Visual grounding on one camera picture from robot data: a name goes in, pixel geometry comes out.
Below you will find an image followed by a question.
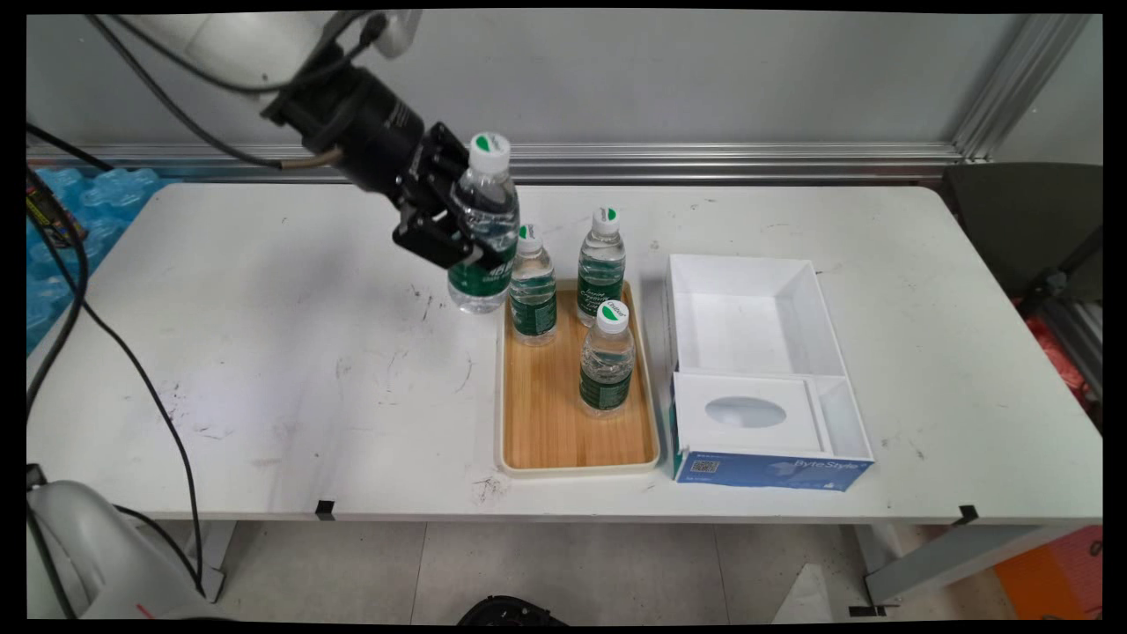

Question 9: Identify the wooden tray with cream rim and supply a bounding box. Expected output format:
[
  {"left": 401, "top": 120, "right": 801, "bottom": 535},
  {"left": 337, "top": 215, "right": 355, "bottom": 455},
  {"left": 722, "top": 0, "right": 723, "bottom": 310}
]
[{"left": 495, "top": 280, "right": 661, "bottom": 478}]

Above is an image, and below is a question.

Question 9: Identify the grey table leg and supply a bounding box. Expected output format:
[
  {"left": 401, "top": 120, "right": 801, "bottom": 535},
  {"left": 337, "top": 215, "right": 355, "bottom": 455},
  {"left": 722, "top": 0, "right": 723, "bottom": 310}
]
[
  {"left": 850, "top": 524, "right": 1071, "bottom": 616},
  {"left": 172, "top": 520, "right": 239, "bottom": 604}
]

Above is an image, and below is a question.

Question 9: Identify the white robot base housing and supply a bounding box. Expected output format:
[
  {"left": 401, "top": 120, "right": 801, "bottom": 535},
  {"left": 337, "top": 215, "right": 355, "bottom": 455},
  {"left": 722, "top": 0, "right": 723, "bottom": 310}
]
[{"left": 26, "top": 465, "right": 225, "bottom": 622}]

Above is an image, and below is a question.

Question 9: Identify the long black hanging cable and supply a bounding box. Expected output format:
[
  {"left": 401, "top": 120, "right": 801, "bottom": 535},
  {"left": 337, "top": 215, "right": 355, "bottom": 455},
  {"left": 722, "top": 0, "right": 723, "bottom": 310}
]
[{"left": 26, "top": 123, "right": 208, "bottom": 601}]

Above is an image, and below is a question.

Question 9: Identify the white box with blue side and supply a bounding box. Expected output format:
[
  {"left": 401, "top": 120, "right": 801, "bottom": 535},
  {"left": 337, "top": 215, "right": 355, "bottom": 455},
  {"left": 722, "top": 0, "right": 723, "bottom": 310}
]
[{"left": 665, "top": 254, "right": 876, "bottom": 492}]

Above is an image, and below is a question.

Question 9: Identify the horizontal aluminium frame rail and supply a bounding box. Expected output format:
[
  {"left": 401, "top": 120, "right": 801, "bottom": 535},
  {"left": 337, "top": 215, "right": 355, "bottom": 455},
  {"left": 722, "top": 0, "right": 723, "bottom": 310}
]
[{"left": 26, "top": 141, "right": 969, "bottom": 184}]

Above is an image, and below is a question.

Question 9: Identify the black round object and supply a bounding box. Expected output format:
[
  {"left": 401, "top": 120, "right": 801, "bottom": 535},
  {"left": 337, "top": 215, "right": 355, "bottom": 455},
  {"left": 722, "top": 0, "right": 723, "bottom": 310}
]
[{"left": 456, "top": 595, "right": 569, "bottom": 626}]

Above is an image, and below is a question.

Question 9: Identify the orange box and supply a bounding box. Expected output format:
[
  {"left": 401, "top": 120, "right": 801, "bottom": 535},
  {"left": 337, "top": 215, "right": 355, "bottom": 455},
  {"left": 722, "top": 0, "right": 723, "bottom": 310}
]
[{"left": 993, "top": 526, "right": 1103, "bottom": 620}]

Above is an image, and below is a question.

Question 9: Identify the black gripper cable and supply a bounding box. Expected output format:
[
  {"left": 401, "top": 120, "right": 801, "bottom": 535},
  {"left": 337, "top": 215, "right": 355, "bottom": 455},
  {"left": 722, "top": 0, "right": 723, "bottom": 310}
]
[{"left": 84, "top": 12, "right": 388, "bottom": 171}]

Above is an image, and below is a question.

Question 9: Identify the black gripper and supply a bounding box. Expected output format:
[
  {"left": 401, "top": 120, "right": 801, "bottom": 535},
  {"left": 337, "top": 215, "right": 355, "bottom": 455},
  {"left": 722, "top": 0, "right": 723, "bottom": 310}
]
[{"left": 262, "top": 48, "right": 510, "bottom": 274}]

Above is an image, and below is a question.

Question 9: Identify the colourful drink can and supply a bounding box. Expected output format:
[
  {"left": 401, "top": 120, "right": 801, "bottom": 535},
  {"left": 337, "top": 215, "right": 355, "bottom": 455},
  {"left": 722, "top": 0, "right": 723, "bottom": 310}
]
[{"left": 26, "top": 181, "right": 89, "bottom": 249}]

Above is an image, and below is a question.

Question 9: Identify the black base cable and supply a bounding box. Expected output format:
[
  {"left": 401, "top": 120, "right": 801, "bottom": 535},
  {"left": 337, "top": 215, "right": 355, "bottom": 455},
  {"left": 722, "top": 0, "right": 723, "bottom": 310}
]
[{"left": 26, "top": 502, "right": 208, "bottom": 600}]

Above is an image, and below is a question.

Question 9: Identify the red bag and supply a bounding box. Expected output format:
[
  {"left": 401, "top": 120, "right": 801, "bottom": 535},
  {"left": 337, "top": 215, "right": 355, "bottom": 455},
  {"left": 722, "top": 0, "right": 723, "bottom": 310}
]
[{"left": 1013, "top": 299, "right": 1097, "bottom": 408}]

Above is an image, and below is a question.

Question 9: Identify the blue wrapped bottle pack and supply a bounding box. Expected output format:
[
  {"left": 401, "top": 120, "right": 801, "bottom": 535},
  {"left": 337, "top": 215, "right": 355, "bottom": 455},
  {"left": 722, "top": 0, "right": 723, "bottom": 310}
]
[{"left": 26, "top": 167, "right": 181, "bottom": 353}]

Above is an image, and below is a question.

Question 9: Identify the green label water bottle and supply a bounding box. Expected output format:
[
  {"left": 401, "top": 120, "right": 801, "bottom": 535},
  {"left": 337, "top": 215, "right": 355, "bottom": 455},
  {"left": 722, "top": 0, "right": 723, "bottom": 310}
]
[
  {"left": 446, "top": 132, "right": 521, "bottom": 316},
  {"left": 578, "top": 299, "right": 637, "bottom": 418},
  {"left": 509, "top": 224, "right": 559, "bottom": 346},
  {"left": 577, "top": 207, "right": 628, "bottom": 328}
]

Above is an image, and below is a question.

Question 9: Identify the slanted aluminium frame rail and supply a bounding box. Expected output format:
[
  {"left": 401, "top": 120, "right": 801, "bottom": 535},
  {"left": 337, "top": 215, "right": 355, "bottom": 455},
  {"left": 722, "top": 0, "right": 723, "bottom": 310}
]
[{"left": 951, "top": 13, "right": 1093, "bottom": 161}]

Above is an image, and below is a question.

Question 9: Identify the white insert with oval hole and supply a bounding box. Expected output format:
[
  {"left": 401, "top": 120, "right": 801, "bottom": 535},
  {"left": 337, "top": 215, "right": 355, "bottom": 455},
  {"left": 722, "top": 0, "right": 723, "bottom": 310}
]
[{"left": 674, "top": 372, "right": 826, "bottom": 456}]

